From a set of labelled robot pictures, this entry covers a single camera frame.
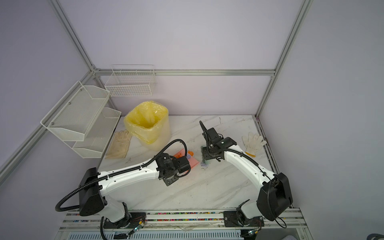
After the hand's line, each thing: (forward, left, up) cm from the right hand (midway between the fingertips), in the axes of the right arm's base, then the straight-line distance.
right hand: (206, 152), depth 83 cm
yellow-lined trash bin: (+27, +40, -4) cm, 48 cm away
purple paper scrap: (-1, +1, -14) cm, 14 cm away
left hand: (-12, +22, -1) cm, 25 cm away
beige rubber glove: (+12, +59, -12) cm, 62 cm away
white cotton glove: (+17, -35, -16) cm, 42 cm away
